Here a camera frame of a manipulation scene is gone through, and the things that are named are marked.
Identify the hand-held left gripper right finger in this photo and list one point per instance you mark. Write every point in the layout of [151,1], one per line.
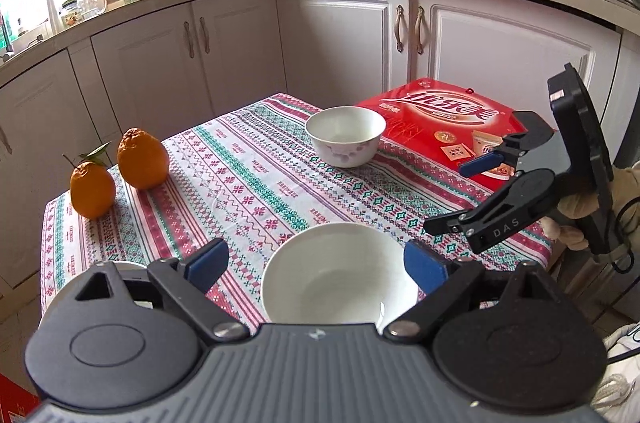
[425,268]

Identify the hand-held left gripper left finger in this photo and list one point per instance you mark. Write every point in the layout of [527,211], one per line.
[207,263]

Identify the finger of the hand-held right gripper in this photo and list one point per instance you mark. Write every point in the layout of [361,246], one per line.
[450,220]
[480,164]

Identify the white plate with fruit print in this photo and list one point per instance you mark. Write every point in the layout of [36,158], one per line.
[127,272]

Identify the white bowl with floral print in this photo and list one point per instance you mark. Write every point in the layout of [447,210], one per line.
[345,148]
[325,283]

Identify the person's right hand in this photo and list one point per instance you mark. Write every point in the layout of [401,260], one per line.
[570,218]

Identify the flat red gift box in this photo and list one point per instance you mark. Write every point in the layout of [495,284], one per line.
[425,113]

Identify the patterned red green tablecloth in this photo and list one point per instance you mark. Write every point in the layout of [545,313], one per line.
[250,183]

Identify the bumpy orange without leaves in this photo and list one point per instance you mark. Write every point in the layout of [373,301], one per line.
[142,163]

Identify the orange with green leaves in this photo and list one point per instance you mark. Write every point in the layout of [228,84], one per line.
[92,193]

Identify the white kitchen cabinets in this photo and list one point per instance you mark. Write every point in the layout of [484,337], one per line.
[340,43]

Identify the person's white coat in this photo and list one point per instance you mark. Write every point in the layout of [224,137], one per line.
[625,393]

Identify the red cardboard carton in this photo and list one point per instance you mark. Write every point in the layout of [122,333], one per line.
[15,403]

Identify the clear glass mug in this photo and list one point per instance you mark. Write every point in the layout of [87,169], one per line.
[92,7]

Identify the glass jar with green lid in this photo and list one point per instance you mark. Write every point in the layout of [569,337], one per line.
[71,15]

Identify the white slim bottle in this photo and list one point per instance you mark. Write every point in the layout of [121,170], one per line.
[50,13]

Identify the metal sink faucet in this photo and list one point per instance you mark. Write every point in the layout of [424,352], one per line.
[5,35]

